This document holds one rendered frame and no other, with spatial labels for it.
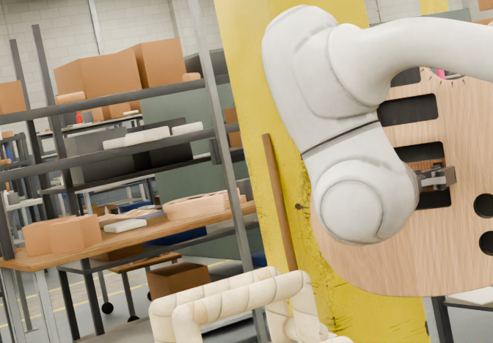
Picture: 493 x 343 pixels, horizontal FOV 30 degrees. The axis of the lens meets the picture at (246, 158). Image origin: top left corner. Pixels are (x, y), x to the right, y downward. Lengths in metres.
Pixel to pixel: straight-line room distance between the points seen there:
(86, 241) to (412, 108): 3.51
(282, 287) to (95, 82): 4.85
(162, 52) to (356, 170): 5.23
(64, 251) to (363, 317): 2.78
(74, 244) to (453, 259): 3.53
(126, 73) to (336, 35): 5.06
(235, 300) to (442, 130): 0.44
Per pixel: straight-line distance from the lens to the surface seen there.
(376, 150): 1.06
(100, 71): 6.01
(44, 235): 4.95
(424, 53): 1.00
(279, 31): 1.08
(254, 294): 1.18
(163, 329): 1.23
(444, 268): 1.43
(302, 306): 1.22
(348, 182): 1.01
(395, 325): 2.32
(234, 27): 2.32
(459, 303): 4.61
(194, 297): 1.24
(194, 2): 4.79
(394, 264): 1.44
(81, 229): 4.77
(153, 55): 6.18
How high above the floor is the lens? 1.43
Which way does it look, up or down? 3 degrees down
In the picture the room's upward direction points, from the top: 11 degrees counter-clockwise
